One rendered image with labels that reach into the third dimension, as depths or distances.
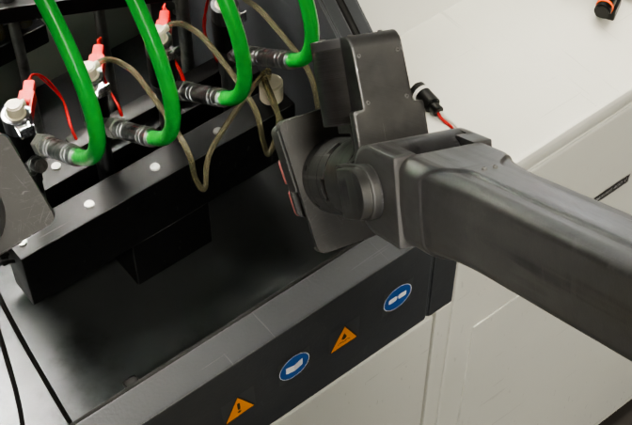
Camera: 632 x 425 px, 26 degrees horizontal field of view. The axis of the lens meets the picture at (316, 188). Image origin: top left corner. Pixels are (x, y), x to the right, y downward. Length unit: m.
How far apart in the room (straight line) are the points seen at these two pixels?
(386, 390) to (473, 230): 0.86
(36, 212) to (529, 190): 0.32
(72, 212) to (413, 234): 0.65
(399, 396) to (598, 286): 1.00
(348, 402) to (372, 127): 0.71
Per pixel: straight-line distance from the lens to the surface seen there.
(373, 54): 0.89
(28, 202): 0.87
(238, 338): 1.33
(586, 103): 1.51
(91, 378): 1.47
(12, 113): 1.30
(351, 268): 1.38
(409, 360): 1.59
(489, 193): 0.74
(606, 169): 1.62
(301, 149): 1.00
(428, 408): 1.73
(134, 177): 1.42
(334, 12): 1.38
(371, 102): 0.88
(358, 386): 1.54
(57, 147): 1.22
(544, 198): 0.72
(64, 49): 1.06
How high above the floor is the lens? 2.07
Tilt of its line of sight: 51 degrees down
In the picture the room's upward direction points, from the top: straight up
